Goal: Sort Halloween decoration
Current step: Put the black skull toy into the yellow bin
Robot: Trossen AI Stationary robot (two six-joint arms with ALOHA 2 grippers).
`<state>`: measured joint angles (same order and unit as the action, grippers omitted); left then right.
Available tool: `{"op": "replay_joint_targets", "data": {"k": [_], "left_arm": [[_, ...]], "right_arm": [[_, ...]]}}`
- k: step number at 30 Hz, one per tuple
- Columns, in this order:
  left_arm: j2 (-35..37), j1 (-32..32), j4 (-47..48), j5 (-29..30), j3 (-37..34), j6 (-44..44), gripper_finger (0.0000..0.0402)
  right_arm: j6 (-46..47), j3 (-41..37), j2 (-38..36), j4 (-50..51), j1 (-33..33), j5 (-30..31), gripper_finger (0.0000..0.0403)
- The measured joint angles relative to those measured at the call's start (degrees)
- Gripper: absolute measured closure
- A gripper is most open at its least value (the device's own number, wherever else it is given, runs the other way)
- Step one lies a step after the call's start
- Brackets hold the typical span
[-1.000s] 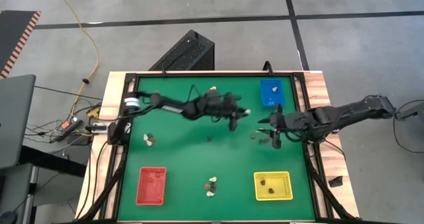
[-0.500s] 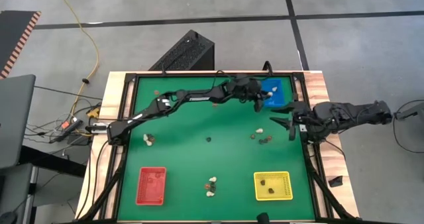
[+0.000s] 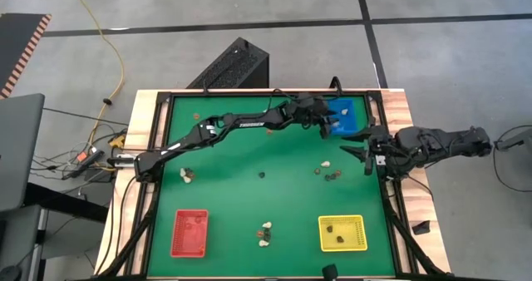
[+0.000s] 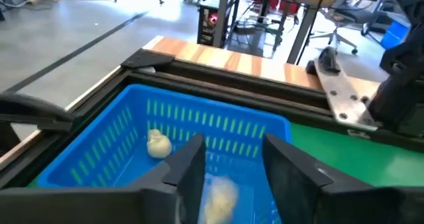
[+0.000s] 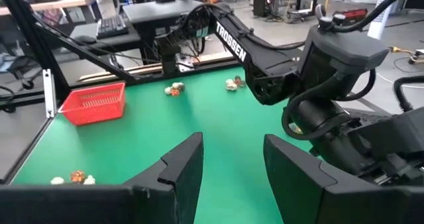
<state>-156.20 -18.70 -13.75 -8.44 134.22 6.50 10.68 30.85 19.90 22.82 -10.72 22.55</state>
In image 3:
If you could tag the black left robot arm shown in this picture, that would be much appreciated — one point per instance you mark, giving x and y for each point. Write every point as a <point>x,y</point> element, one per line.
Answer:
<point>249,123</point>

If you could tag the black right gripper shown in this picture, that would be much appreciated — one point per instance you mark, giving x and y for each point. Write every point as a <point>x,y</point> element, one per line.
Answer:
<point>380,148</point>

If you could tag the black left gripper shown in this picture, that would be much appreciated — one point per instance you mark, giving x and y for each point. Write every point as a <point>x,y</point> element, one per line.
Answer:
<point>309,108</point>

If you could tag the blue plastic basket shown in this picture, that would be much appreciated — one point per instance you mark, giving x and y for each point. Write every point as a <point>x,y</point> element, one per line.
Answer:
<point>350,126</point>

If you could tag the yellow plug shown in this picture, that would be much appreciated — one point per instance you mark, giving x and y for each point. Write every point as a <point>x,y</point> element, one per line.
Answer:
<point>118,140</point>

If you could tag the small black wedge block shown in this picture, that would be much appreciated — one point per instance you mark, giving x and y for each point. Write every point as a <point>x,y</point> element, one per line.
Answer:
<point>422,228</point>

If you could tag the grey laptop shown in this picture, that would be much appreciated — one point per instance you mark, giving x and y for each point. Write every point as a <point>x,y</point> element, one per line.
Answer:
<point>18,148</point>

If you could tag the black desk board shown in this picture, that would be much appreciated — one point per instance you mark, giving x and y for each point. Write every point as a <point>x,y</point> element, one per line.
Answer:
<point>62,200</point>

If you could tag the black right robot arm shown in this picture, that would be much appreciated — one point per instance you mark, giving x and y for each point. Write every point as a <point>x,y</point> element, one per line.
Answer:
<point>440,141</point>

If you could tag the green table mat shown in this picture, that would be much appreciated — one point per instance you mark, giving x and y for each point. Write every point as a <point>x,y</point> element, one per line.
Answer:
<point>249,206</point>

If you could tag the silver connector box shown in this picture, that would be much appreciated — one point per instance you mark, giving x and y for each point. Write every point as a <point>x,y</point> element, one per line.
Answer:
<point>122,161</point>

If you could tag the black perforated computer tower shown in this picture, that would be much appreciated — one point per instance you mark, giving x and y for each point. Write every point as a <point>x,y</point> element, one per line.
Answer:
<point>232,65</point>

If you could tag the wooden table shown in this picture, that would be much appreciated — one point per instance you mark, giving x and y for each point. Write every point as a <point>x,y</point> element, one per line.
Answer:
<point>420,208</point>

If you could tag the black mat striped edge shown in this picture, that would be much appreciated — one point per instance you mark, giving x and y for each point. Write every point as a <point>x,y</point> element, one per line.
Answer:
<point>16,44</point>

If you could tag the yellow plastic basket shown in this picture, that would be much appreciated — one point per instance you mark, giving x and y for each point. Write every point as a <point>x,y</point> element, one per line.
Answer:
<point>357,243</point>

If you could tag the red plastic basket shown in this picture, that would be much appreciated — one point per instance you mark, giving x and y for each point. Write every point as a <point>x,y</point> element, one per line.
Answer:
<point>183,247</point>

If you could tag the grey stand foot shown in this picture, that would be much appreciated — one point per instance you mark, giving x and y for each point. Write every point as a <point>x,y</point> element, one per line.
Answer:
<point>517,139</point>

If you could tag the black power strip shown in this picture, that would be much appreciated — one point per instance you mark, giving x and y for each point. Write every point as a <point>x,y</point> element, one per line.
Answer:
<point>89,158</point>

